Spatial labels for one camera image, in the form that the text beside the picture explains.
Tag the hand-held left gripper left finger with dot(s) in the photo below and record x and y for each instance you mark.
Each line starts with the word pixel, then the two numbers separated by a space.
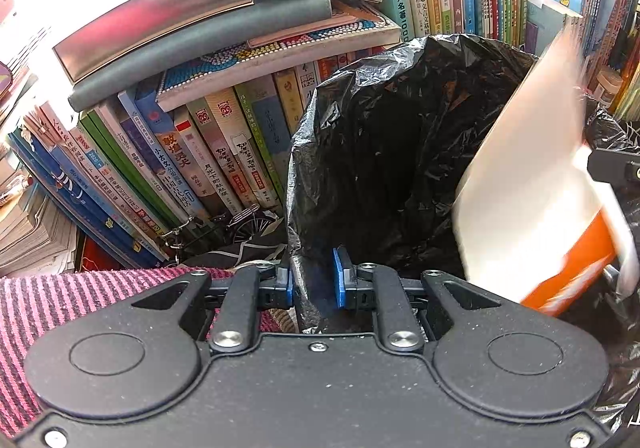
pixel 284 285

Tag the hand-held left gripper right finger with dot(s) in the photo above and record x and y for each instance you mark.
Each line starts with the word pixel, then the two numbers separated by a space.
pixel 341 278

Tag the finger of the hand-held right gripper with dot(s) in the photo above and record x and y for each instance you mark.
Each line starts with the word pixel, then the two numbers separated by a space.
pixel 617 168

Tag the white and orange paper box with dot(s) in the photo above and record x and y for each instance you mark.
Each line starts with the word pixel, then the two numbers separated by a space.
pixel 525 208

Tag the black trash bag bin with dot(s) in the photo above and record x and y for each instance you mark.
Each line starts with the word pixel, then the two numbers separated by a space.
pixel 380 153

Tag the black miniature bicycle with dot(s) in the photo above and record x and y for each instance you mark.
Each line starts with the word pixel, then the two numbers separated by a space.
pixel 250 225

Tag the small white jar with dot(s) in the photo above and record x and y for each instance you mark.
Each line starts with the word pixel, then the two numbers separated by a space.
pixel 607 85

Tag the row of thin dark books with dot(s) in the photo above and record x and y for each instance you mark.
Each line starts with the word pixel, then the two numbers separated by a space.
pixel 630 73

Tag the row of leaning books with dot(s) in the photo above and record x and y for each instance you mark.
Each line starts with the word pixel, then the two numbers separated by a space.
pixel 210 153

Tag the row of blue spined books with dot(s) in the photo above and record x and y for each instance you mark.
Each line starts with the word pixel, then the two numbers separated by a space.
pixel 560 13

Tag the person's pink striped clothing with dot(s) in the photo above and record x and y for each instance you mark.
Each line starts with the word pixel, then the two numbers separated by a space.
pixel 50 308

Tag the grey soft cover book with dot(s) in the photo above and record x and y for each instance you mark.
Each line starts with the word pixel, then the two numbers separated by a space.
pixel 200 45

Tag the stack of paper booklets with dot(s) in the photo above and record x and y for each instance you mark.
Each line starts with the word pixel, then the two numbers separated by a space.
pixel 30 233

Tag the glossy hardcover book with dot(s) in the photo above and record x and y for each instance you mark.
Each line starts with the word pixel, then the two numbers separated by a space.
pixel 150 13

